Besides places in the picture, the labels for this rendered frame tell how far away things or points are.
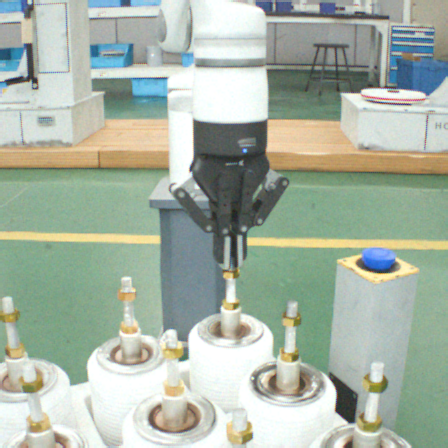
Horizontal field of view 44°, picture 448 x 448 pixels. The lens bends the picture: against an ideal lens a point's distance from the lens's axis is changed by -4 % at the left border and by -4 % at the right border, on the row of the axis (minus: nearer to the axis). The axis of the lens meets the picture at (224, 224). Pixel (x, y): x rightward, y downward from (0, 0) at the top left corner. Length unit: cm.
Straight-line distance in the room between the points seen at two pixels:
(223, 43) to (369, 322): 35
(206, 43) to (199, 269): 55
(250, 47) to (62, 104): 214
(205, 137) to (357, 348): 31
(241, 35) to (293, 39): 827
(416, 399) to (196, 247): 46
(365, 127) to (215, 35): 200
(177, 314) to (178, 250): 13
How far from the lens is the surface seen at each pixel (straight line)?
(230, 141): 54
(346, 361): 72
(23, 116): 268
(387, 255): 68
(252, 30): 54
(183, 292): 104
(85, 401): 69
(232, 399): 65
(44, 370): 60
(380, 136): 253
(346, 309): 70
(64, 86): 266
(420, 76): 493
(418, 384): 105
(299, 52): 881
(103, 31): 911
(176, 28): 93
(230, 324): 64
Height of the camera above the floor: 58
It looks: 19 degrees down
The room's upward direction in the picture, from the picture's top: straight up
